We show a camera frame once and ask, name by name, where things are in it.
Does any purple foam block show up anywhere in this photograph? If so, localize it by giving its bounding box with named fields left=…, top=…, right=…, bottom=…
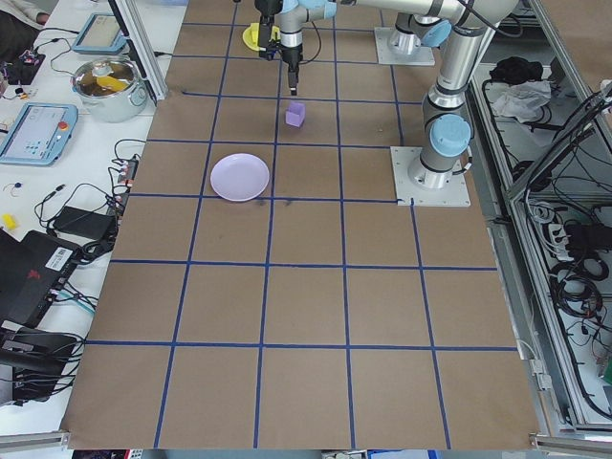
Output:
left=284, top=100, right=307, bottom=129

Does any yellow plate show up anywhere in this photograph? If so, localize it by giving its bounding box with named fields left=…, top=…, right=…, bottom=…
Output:
left=241, top=23, right=282, bottom=50

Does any purple plate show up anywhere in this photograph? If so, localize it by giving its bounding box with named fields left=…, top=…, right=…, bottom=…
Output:
left=209, top=152, right=271, bottom=204

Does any steel pot with lid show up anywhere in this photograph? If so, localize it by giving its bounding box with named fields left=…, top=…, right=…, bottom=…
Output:
left=71, top=55, right=148, bottom=124

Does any black USB hub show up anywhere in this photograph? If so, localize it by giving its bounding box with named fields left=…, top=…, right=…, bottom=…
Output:
left=108, top=155, right=142, bottom=216

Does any blue grey teach pendant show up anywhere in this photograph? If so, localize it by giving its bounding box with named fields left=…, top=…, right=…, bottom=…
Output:
left=0, top=103, right=79, bottom=167
left=71, top=12, right=129, bottom=55

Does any black cloth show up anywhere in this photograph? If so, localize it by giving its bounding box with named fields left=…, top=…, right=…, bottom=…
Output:
left=488, top=55, right=545, bottom=83

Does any white crumpled cloth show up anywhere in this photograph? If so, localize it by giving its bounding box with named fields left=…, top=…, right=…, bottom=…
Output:
left=493, top=78, right=555, bottom=124

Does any large black power brick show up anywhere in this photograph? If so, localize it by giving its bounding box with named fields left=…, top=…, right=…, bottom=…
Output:
left=50, top=206, right=117, bottom=240

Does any white power strip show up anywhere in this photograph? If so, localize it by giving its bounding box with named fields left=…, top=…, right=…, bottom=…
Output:
left=544, top=222, right=570, bottom=248

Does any flat black device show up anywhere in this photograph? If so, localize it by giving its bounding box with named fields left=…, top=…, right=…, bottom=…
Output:
left=0, top=329, right=82, bottom=405

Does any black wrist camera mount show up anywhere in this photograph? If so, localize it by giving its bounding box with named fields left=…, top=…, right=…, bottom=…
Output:
left=255, top=0, right=280, bottom=62

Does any white square base plate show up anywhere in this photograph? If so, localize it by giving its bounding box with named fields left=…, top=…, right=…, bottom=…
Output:
left=374, top=26, right=437, bottom=66
left=390, top=145, right=473, bottom=209

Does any aluminium profile post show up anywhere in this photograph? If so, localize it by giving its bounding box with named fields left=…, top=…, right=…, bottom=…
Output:
left=105, top=0, right=169, bottom=100

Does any black cable bundle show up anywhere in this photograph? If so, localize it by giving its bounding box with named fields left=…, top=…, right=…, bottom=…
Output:
left=547, top=252, right=612, bottom=336

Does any metal bar frame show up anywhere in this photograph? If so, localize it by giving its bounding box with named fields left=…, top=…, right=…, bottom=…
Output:
left=470, top=0, right=612, bottom=448

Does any aluminium rail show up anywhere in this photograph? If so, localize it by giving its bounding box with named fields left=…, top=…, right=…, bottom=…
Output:
left=0, top=428, right=73, bottom=451
left=528, top=431, right=612, bottom=451

